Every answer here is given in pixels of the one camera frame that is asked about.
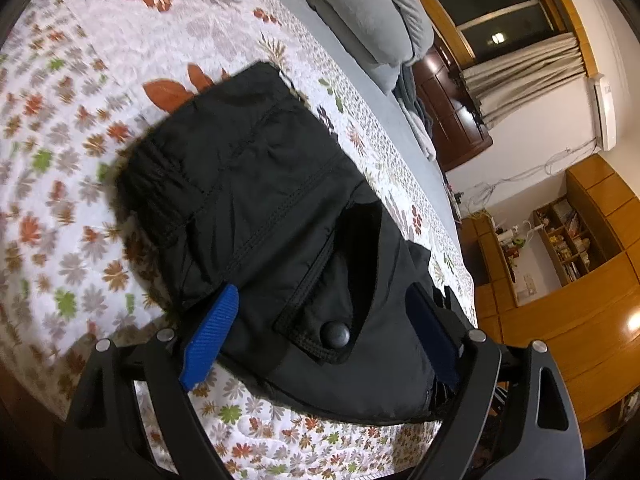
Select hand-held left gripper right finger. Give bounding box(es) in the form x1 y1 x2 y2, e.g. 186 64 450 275
406 282 586 480

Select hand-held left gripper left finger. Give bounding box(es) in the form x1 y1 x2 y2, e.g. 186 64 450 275
62 282 240 480

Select black pants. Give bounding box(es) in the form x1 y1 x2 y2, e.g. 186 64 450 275
114 60 476 426

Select wooden desk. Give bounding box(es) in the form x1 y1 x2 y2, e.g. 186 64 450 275
460 215 521 321

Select white desk lamp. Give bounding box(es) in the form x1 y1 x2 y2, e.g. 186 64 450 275
510 220 546 248

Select wooden wardrobe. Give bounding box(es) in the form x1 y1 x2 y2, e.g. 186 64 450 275
475 155 640 451

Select white cloth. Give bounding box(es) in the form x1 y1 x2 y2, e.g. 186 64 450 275
400 105 438 161

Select dark wooden cabinet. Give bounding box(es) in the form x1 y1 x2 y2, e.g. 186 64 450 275
415 40 493 173

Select dark grey blanket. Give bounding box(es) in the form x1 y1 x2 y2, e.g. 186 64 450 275
395 67 431 126

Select floral quilt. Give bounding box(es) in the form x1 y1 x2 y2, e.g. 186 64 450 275
0 0 476 480

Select beige curtain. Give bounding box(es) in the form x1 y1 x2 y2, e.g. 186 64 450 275
460 32 591 128

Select white air conditioner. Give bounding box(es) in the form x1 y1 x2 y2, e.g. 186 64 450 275
592 74 617 152

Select folded light blue duvet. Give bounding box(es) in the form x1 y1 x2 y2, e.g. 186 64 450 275
295 0 435 93

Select wooden window with curtain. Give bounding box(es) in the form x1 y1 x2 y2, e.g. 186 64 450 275
395 0 598 78

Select white wall socket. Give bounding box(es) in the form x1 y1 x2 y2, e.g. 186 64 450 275
520 274 540 306

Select white wall cables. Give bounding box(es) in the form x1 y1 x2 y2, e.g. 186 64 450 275
447 142 601 216

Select wooden wall shelf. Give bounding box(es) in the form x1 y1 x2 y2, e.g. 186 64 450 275
532 199 596 286

